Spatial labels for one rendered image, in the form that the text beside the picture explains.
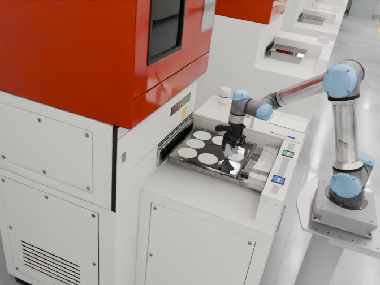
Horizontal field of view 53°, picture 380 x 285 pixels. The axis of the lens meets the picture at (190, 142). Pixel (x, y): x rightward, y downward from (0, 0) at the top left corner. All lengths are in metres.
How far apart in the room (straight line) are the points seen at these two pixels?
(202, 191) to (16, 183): 0.87
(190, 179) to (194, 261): 0.39
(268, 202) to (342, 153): 0.35
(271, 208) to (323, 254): 0.47
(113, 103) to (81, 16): 0.30
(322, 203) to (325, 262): 0.36
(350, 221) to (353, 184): 0.23
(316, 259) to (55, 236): 1.28
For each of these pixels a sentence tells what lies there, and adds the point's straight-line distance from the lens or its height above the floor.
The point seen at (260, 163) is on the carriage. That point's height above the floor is 0.88.
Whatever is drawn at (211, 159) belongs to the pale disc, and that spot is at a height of 0.90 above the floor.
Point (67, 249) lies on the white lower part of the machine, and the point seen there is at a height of 0.48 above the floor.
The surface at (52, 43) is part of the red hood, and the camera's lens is 1.46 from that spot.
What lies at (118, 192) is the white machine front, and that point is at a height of 0.92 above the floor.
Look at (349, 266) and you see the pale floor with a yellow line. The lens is 2.94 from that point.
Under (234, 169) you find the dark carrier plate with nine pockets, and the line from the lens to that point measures 1.84.
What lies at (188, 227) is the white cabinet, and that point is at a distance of 1.77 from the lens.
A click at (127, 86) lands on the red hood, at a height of 1.39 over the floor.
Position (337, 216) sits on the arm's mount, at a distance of 1.77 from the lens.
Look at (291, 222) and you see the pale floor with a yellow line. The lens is 3.09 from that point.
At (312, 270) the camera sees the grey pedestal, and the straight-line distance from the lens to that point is 2.09.
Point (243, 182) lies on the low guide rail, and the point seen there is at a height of 0.84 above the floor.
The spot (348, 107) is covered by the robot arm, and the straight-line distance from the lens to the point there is 1.54.
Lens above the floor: 1.88
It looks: 29 degrees down
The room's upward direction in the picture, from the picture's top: 7 degrees clockwise
